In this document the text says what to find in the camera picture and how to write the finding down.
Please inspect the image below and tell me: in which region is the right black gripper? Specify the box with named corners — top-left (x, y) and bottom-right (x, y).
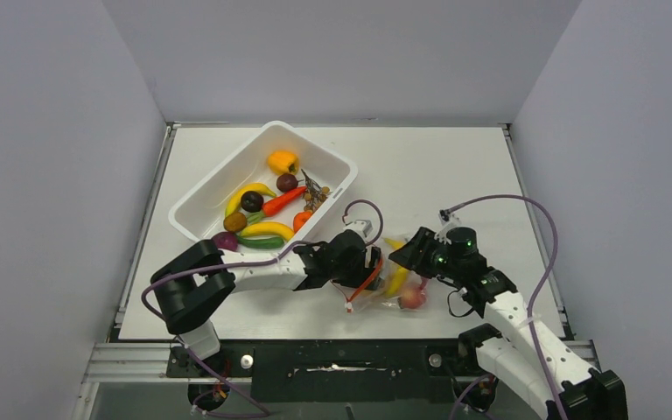
top-left (389, 227), bottom-right (463, 282)

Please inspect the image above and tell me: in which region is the clear zip top bag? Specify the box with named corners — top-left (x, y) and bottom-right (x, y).
top-left (331, 234), bottom-right (428, 313)

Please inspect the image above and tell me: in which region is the dark purple fake fruit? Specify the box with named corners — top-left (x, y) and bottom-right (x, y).
top-left (276, 173), bottom-right (299, 193)

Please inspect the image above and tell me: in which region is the dark fake plum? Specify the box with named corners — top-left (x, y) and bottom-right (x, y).
top-left (240, 191), bottom-right (264, 213)

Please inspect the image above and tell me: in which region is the brown fake kiwi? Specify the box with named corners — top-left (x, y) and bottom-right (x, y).
top-left (223, 212), bottom-right (249, 234)

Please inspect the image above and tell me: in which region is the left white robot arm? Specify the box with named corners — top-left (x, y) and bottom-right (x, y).
top-left (141, 229), bottom-right (384, 360)

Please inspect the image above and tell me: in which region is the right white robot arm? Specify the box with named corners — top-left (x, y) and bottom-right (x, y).
top-left (389, 227), bottom-right (628, 419)

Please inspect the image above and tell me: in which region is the red fake chili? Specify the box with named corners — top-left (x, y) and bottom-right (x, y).
top-left (418, 277), bottom-right (430, 294)

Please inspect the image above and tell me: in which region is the red fake fruit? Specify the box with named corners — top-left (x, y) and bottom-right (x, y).
top-left (398, 284), bottom-right (427, 311)

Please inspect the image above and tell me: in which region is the small orange fake fruit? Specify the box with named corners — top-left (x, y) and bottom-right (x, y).
top-left (292, 210), bottom-right (313, 233)

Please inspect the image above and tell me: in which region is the brown fake berry twig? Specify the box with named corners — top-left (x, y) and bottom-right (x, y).
top-left (301, 170), bottom-right (331, 213)

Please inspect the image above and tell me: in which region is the green fake chili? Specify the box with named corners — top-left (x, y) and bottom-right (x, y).
top-left (236, 235), bottom-right (286, 250)

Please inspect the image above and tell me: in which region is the small yellow fake banana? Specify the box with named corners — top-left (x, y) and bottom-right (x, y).
top-left (239, 221), bottom-right (295, 242)

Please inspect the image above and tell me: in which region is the orange fake carrot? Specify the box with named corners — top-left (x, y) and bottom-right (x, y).
top-left (247, 186), bottom-right (306, 225)

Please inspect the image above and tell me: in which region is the orange yellow fake pepper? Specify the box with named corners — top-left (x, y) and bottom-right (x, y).
top-left (266, 150), bottom-right (300, 176)

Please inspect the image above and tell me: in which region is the purple fake onion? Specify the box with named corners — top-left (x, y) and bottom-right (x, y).
top-left (212, 231), bottom-right (239, 252)

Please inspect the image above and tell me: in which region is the white plastic bin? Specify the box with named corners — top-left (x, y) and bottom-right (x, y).
top-left (168, 121), bottom-right (358, 242)

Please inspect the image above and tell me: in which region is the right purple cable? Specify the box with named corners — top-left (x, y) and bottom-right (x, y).
top-left (438, 194), bottom-right (560, 420)

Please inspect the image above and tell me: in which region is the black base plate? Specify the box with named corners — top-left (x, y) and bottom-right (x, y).
top-left (162, 338), bottom-right (522, 407)

